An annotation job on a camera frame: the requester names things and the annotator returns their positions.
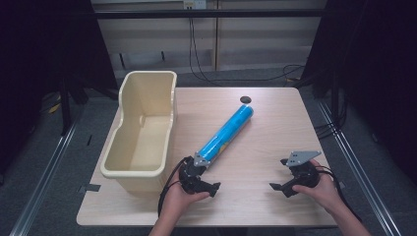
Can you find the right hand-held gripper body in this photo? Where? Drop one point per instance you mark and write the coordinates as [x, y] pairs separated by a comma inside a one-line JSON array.
[[305, 175]]

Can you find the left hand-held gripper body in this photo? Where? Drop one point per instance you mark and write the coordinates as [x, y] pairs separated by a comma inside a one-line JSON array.
[[191, 175]]

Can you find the blue cylindrical tube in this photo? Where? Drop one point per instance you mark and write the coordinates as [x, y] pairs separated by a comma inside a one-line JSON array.
[[226, 132]]

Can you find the cream plastic bin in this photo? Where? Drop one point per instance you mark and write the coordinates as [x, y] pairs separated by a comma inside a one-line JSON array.
[[144, 144]]

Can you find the person's right hand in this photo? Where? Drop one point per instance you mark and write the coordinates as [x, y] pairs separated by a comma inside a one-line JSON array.
[[324, 191]]

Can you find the person's left hand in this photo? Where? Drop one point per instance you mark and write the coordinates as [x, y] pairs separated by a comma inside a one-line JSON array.
[[177, 203]]

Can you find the grey floor tape piece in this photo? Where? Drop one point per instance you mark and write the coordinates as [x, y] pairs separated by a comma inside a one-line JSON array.
[[89, 188]]

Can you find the black curtain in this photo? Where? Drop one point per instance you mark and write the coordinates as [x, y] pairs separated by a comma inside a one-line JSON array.
[[39, 65], [373, 72]]

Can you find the black metal stand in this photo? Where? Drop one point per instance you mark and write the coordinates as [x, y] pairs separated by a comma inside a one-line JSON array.
[[65, 108]]

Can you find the aluminium floor rail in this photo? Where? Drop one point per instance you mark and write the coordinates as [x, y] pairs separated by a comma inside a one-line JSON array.
[[357, 164], [46, 177]]

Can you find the white wall socket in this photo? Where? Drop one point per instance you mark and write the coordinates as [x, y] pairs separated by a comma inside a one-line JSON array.
[[194, 4]]

